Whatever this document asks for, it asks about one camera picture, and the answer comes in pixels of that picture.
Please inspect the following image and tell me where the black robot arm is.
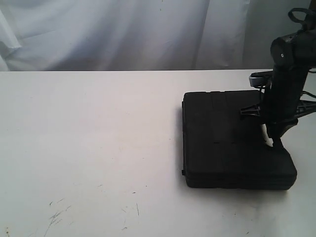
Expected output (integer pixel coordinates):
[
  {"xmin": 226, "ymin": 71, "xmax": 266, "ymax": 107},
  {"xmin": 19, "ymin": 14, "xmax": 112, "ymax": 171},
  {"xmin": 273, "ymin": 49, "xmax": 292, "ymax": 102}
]
[{"xmin": 240, "ymin": 8, "xmax": 316, "ymax": 148}]

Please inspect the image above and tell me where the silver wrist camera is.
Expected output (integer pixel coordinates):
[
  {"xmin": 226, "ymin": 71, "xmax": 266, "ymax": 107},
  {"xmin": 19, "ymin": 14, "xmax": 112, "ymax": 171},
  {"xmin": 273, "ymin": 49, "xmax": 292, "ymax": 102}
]
[{"xmin": 249, "ymin": 71, "xmax": 273, "ymax": 88}]

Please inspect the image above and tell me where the black plastic tool case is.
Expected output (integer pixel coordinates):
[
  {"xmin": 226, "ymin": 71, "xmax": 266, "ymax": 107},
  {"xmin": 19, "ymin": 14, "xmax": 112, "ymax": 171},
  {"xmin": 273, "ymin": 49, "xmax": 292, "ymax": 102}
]
[{"xmin": 182, "ymin": 90, "xmax": 297, "ymax": 190}]

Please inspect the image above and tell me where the white backdrop curtain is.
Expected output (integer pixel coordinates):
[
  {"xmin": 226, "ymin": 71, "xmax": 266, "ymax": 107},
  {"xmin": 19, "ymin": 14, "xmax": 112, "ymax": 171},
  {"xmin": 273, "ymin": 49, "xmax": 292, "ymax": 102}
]
[{"xmin": 0, "ymin": 0, "xmax": 311, "ymax": 71}]

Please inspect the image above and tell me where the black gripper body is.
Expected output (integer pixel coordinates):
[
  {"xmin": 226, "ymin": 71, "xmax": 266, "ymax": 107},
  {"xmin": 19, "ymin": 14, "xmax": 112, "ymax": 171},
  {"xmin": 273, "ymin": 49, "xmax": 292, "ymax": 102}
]
[{"xmin": 240, "ymin": 66, "xmax": 316, "ymax": 123}]

